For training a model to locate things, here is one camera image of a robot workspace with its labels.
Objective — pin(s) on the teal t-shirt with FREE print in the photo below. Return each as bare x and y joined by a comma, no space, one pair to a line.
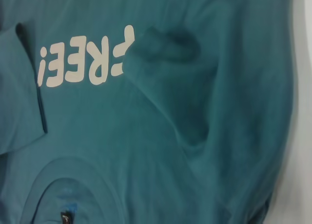
170,124

